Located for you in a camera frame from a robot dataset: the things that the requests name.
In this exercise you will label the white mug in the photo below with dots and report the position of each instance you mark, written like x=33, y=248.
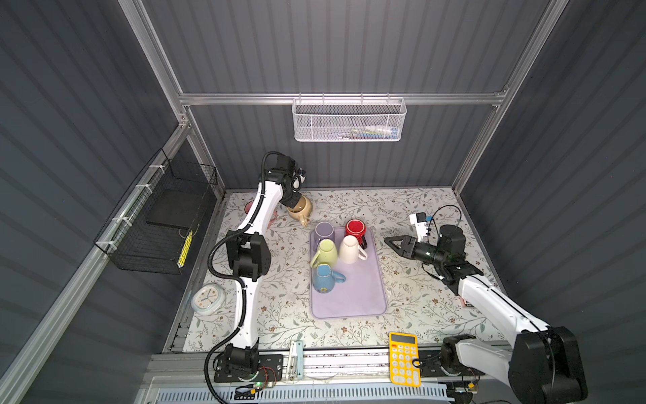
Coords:
x=351, y=251

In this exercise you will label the lavender tray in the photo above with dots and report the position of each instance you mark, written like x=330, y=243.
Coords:
x=362, y=294

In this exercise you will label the black wire basket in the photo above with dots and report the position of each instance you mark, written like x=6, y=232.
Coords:
x=133, y=245

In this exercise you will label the pink ghost mug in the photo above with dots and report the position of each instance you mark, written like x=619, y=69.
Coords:
x=248, y=209

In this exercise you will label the black pad in basket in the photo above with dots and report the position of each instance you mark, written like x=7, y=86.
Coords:
x=175, y=209

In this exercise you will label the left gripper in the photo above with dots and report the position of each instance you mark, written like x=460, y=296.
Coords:
x=294, y=195

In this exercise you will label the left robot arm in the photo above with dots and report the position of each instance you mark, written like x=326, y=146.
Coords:
x=243, y=256

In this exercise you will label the red mug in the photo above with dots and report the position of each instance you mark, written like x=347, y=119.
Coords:
x=357, y=229

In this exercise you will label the yellow calculator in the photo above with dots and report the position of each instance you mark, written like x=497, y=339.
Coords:
x=403, y=349

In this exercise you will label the small white clock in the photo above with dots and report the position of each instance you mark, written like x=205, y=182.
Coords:
x=208, y=299

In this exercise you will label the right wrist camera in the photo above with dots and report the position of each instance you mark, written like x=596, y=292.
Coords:
x=421, y=223

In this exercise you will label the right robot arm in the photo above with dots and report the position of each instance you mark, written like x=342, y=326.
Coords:
x=543, y=363

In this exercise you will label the yellow marker in basket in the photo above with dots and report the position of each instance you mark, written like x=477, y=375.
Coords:
x=185, y=250

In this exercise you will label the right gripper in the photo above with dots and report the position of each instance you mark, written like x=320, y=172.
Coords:
x=408, y=254

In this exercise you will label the items in white basket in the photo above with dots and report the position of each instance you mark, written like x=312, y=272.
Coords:
x=384, y=133

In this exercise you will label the blue mug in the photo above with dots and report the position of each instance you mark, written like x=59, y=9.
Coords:
x=324, y=278

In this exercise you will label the white wire basket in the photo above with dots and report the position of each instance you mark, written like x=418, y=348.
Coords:
x=318, y=119

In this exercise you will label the green mug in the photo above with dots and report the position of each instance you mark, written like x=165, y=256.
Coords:
x=326, y=253

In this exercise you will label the lavender mug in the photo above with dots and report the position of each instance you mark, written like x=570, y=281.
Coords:
x=323, y=231

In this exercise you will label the beige speckled mug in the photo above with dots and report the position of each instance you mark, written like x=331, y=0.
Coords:
x=302, y=211

